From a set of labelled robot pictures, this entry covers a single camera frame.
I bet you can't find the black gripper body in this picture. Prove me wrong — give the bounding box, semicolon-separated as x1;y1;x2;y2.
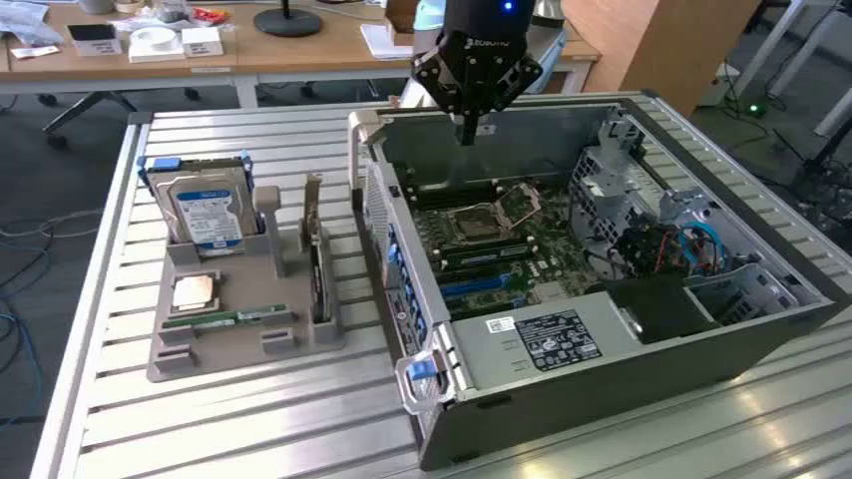
438;0;535;95

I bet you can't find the black graphics card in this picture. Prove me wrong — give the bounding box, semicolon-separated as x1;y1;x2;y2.
300;172;336;325

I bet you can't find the white paper stack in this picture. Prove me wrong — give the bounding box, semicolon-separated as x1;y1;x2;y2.
359;22;419;61

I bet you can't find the brown cardboard box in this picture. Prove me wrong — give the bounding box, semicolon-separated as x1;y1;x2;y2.
386;0;420;35

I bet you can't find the black lamp base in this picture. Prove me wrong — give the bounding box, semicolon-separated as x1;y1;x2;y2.
252;0;326;37

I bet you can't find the copper socket cover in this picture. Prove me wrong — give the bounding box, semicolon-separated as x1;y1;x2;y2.
495;182;542;232

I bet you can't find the perforated metal drive cage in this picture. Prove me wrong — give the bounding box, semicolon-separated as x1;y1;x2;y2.
568;115;671;250

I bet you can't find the wooden cabinet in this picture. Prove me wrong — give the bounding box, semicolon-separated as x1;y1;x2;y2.
558;0;764;117

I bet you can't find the CPU socket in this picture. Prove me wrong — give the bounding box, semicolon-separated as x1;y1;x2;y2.
446;204;518;248

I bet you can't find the white floor device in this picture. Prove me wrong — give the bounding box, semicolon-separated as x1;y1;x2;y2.
708;62;744;109

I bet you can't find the green motherboard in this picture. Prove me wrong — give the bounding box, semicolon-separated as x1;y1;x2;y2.
392;164;611;323

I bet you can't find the white labelled box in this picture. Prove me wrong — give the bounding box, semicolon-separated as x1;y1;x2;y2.
180;26;226;59

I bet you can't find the red packet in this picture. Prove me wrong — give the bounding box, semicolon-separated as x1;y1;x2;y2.
191;7;232;27

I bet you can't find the dark pouch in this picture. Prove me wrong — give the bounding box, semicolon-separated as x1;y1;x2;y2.
156;0;192;24

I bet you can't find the flat white box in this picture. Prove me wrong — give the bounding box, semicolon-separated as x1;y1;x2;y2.
127;42;188;65

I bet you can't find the PCIe expansion slot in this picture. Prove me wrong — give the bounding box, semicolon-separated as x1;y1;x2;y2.
440;275;515;300

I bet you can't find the white tape roll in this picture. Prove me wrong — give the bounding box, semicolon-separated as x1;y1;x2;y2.
131;27;176;50

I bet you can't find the hard disk blue caddy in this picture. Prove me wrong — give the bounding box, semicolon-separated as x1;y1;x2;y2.
138;152;262;258

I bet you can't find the white box black lid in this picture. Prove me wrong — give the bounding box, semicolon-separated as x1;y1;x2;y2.
66;23;124;57

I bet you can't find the grey power supply unit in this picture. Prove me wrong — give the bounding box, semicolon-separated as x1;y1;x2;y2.
448;291;644;393

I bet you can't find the grey metal disk bay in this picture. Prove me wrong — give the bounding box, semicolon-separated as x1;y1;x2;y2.
683;262;800;325

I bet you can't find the copper CPU chip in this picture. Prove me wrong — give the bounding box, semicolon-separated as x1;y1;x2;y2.
171;272;219;313

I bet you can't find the black office chair base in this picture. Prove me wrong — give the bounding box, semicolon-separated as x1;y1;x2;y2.
36;89;202;149

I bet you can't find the clear plastic bag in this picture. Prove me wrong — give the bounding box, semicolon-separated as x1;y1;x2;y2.
0;0;68;46

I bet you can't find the grey parts rack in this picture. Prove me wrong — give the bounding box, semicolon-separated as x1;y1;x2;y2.
146;185;350;384

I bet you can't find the open grey PC case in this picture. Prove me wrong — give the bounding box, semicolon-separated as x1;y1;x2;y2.
347;91;852;473

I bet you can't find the black wire bundle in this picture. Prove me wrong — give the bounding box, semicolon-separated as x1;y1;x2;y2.
579;233;634;280

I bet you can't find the blue wire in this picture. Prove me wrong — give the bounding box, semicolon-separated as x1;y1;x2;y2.
678;222;734;275

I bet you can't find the black stand with cables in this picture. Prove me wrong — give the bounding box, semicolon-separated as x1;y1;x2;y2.
771;127;852;226

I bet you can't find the wooden desk white frame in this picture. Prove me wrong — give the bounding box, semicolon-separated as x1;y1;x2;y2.
0;0;604;109

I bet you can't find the white floor cable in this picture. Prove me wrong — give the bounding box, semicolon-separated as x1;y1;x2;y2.
0;209;102;240

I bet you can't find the blue floor cable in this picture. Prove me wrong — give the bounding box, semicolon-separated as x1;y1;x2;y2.
0;239;52;430

